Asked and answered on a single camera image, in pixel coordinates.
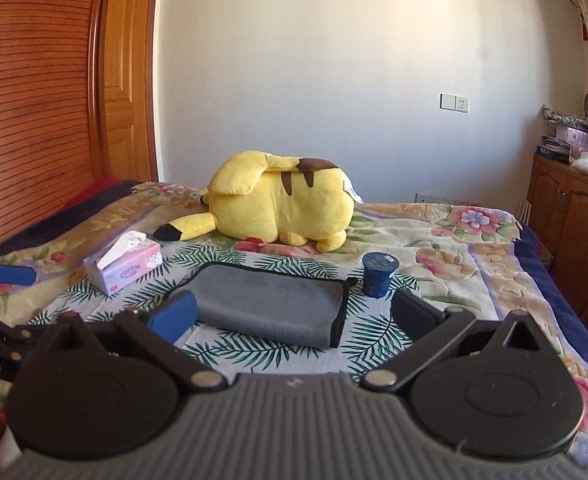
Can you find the palm leaf print cloth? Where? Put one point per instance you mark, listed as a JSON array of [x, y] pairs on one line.
[[370, 336]]

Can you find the stack of dark books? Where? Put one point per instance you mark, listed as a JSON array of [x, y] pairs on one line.
[[554, 149]]

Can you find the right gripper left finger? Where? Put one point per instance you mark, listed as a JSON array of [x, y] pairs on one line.
[[151, 337]]

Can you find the pink patterned box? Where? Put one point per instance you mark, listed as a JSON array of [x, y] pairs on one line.
[[575, 138]]

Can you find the pink tissue box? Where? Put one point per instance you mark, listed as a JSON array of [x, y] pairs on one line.
[[131, 256]]

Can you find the dark blue cup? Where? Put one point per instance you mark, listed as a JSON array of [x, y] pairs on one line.
[[378, 270]]

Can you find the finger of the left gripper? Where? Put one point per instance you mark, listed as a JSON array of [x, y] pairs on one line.
[[17, 275]]

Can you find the wooden slatted headboard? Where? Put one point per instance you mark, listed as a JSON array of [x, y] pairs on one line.
[[45, 142]]

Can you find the yellow pikachu plush toy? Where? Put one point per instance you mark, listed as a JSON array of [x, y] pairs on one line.
[[272, 198]]

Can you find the wooden low cabinet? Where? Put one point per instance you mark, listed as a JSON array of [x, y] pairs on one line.
[[558, 196]]

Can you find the wooden door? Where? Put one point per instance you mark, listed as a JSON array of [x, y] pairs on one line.
[[126, 89]]

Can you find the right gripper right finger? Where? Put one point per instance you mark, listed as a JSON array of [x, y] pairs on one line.
[[435, 334]]

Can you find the white wall socket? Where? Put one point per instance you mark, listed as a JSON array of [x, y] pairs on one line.
[[454, 103]]

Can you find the grey folded towel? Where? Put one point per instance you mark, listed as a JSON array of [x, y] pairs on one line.
[[308, 312]]

